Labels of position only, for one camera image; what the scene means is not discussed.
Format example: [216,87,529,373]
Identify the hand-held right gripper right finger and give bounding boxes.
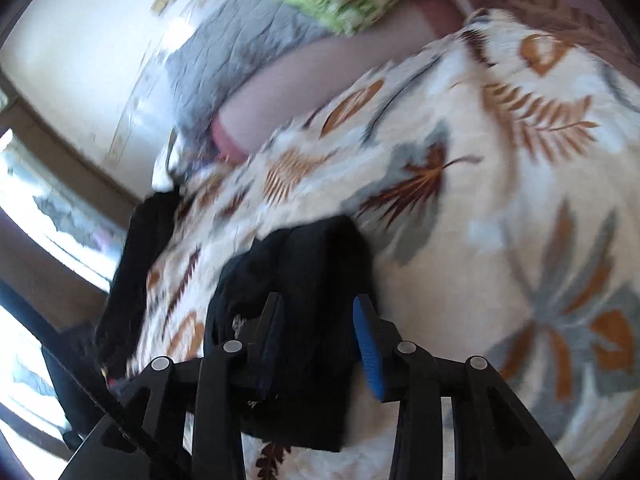
[352,294,576,480]

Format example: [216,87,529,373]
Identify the black pants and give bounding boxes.
[204,214,377,453]

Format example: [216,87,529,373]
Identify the black strap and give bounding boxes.
[40,337,193,480]

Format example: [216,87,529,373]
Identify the leaf print fleece blanket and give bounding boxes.
[125,7,640,480]

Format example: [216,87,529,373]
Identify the white pillow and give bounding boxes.
[151,132,188,192]

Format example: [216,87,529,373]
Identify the black garment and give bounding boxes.
[94,186,182,378]

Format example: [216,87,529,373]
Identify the pink and maroon sofa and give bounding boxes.
[209,0,621,166]

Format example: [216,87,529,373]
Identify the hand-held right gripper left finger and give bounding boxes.
[60,292,286,480]

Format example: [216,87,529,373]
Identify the grey quilted blanket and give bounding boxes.
[164,0,333,148]

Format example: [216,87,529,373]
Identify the window with brown frame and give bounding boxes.
[0,82,133,461]

